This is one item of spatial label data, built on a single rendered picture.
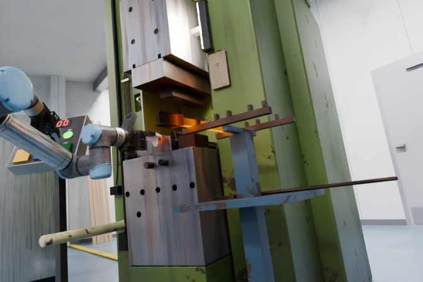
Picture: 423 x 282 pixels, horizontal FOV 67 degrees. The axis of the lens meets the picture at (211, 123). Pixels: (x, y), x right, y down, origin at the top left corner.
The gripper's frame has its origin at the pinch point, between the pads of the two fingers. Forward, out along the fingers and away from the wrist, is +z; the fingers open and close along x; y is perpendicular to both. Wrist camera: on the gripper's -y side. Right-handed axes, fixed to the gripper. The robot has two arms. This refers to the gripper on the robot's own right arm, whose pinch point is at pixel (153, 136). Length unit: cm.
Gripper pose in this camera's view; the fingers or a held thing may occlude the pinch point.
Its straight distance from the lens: 143.4
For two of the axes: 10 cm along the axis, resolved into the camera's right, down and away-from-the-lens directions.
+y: 1.2, 9.7, -2.1
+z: 5.0, 1.2, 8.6
